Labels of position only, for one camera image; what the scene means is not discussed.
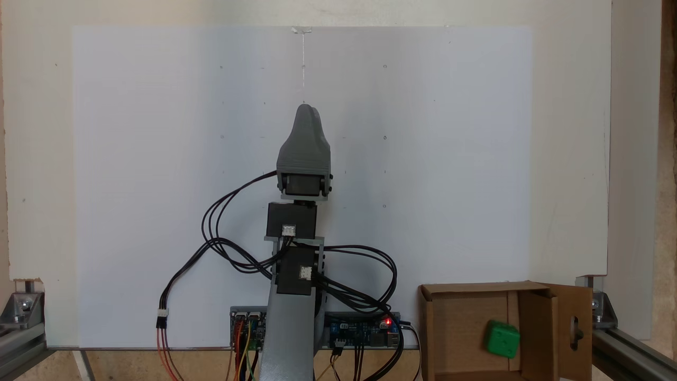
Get red orange wires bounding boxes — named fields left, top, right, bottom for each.
left=157, top=325, right=185, bottom=381

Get thin board power cable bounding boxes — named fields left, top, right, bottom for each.
left=399, top=320, right=424, bottom=381

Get aluminium profile post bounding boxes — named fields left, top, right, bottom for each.
left=0, top=317, right=49, bottom=381
left=591, top=325, right=677, bottom=381

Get black base wire bundle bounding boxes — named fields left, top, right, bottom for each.
left=316, top=275, right=406, bottom=381

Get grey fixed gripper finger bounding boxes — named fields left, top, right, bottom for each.
left=276, top=104, right=333, bottom=176

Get blue circuit board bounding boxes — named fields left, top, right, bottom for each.
left=324, top=312, right=401, bottom=349

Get black wire with white connector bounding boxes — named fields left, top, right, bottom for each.
left=155, top=241, right=223, bottom=330

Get white paper sheet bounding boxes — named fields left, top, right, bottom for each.
left=71, top=25, right=534, bottom=350

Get green dice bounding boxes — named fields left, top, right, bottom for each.
left=483, top=319, right=521, bottom=360

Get coloured jumper wire bundle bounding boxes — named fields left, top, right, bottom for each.
left=225, top=317, right=263, bottom=381

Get metal corner bracket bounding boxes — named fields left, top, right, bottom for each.
left=0, top=279, right=46, bottom=324
left=575, top=275, right=618, bottom=330

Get brown cardboard box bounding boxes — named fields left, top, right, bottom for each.
left=418, top=280, right=593, bottom=381

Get black wrist wire loop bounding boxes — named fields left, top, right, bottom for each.
left=200, top=170, right=281, bottom=277

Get long black arm wire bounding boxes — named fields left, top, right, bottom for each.
left=294, top=243, right=399, bottom=314

